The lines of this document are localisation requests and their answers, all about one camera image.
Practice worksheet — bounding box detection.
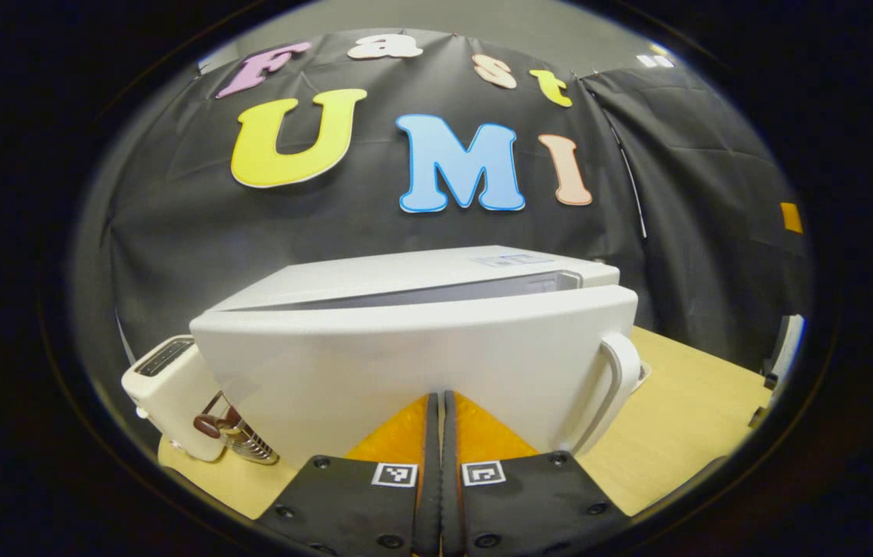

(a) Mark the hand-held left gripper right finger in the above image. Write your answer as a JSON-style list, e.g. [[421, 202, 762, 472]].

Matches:
[[444, 391, 630, 556]]

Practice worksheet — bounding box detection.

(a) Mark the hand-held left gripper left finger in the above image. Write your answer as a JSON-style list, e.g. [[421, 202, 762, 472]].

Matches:
[[254, 392, 442, 556]]

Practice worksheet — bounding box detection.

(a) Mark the white microwave oven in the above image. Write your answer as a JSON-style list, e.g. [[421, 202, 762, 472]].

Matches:
[[189, 245, 643, 469]]

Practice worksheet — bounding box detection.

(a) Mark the black backdrop cloth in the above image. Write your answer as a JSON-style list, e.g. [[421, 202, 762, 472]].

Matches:
[[73, 29, 812, 388]]

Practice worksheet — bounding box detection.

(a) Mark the white toaster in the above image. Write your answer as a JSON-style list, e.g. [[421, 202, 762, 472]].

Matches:
[[121, 335, 227, 463]]

